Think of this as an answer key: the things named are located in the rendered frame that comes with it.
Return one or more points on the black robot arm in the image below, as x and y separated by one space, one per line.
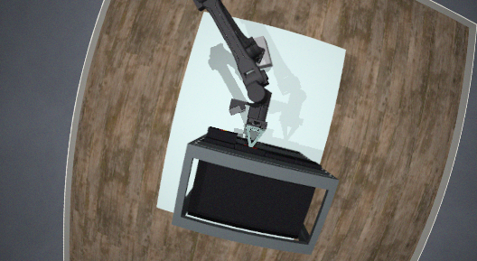
234 38

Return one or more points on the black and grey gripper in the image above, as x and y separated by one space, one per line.
256 127

